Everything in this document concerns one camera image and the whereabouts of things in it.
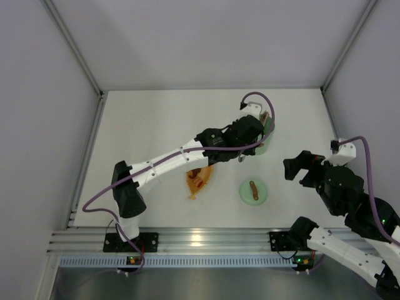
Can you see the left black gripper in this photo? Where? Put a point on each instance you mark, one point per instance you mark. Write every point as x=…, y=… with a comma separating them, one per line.
x=257, y=130

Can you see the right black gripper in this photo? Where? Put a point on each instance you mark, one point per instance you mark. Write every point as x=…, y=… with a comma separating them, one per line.
x=312, y=169

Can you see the green lid with leather strap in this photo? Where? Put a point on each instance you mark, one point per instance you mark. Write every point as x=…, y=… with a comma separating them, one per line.
x=253, y=192

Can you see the food pieces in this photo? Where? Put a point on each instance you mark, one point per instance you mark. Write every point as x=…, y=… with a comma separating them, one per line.
x=195, y=178

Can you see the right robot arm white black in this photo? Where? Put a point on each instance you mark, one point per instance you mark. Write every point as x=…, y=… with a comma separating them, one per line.
x=379, y=227

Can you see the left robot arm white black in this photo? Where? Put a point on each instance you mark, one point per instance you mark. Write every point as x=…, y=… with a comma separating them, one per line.
x=209, y=147

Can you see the green cylindrical lunch container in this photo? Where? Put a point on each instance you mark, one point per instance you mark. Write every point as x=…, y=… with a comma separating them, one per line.
x=262, y=148

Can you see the orange woven boat basket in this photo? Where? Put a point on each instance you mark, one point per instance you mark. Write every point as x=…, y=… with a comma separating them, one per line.
x=206, y=175

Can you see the right controller board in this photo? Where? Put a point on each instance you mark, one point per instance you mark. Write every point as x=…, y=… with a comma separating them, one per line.
x=304, y=261

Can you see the controller board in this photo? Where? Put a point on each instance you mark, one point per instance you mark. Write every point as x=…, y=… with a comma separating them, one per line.
x=133, y=260
x=304, y=261

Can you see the left controller board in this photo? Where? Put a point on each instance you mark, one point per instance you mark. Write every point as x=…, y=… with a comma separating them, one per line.
x=133, y=260

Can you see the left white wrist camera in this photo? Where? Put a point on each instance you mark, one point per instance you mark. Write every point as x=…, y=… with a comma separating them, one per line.
x=251, y=108

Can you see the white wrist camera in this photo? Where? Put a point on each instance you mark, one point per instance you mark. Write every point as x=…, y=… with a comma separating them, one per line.
x=342, y=153
x=251, y=108

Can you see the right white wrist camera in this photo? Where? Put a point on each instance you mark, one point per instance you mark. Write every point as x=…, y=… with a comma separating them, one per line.
x=342, y=153

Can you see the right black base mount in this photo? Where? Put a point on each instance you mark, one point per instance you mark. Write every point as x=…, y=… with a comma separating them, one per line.
x=280, y=241

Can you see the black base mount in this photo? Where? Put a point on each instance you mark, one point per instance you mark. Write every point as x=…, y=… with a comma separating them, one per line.
x=280, y=241
x=146, y=242

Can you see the aluminium mounting rail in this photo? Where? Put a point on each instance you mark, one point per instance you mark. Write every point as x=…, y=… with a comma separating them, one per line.
x=87, y=240

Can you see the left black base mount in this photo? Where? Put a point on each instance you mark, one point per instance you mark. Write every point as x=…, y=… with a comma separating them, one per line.
x=146, y=242

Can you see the slotted grey cable duct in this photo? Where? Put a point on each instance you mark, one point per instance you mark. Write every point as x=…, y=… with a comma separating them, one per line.
x=179, y=261

